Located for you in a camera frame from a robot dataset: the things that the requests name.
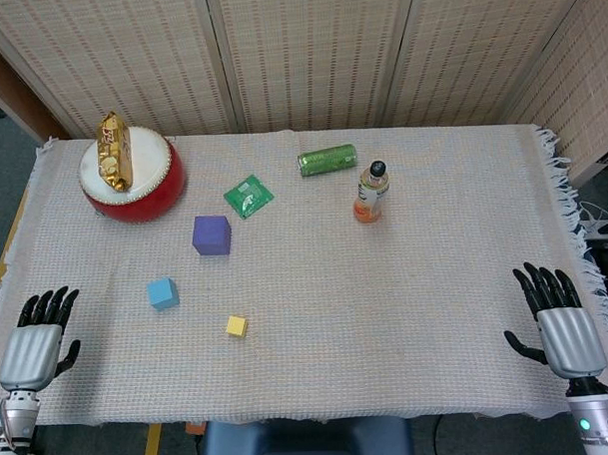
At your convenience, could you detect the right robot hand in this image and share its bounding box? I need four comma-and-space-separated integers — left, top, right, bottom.
501, 258, 608, 381

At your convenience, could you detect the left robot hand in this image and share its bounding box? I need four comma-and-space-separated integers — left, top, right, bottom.
0, 285, 84, 394

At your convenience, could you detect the blue foam cube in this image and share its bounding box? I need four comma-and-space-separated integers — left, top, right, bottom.
145, 276, 181, 313

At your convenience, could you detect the yellow foam cube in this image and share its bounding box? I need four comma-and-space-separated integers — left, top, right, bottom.
226, 314, 249, 339

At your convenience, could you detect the purple foam cube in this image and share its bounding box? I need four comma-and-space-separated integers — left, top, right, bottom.
191, 214, 234, 257

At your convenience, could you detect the red drum white skin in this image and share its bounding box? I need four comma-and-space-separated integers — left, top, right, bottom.
76, 124, 189, 227

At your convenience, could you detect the woven pale tablecloth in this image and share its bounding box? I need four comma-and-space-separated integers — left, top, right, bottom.
0, 116, 608, 439

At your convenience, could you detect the gold foil snack packet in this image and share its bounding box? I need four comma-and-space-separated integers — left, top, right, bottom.
95, 110, 135, 193

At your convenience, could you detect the orange juice bottle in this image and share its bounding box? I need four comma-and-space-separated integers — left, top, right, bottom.
350, 160, 392, 226

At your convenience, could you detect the green sachet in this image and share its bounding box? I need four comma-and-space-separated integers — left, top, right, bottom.
223, 173, 277, 222

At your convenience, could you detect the green drink can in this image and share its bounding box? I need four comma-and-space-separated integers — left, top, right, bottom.
297, 143, 359, 179

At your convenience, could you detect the bamboo folding screen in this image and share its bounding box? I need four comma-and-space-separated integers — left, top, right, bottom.
0, 0, 608, 205

